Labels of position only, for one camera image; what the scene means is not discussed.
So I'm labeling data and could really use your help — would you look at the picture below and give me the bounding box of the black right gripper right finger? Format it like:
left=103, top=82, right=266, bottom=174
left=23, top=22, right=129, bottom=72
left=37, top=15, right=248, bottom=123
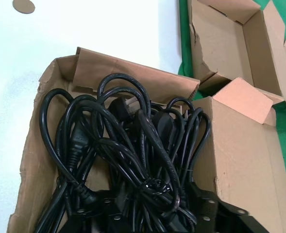
left=193, top=184, right=255, bottom=233

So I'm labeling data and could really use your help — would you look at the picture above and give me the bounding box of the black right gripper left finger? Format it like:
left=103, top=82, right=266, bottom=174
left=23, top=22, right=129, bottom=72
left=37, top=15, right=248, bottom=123
left=67, top=191, right=126, bottom=233

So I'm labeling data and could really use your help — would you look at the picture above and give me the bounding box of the black power cord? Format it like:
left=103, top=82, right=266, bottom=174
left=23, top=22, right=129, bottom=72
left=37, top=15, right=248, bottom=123
left=152, top=97, right=211, bottom=185
left=42, top=88, right=124, bottom=233
left=98, top=74, right=197, bottom=219
left=108, top=96, right=143, bottom=117

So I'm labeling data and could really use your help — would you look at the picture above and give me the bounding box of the open brown cardboard box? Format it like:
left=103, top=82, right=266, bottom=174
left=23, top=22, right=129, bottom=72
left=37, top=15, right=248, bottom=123
left=8, top=47, right=286, bottom=233
left=186, top=0, right=286, bottom=112

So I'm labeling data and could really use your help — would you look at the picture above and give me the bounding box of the green table cloth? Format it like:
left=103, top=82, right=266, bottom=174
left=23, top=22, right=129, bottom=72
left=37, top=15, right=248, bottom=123
left=178, top=0, right=286, bottom=168

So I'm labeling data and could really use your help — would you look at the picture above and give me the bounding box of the round cardboard disc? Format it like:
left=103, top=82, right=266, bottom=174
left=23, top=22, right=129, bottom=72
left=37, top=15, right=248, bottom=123
left=13, top=0, right=36, bottom=13

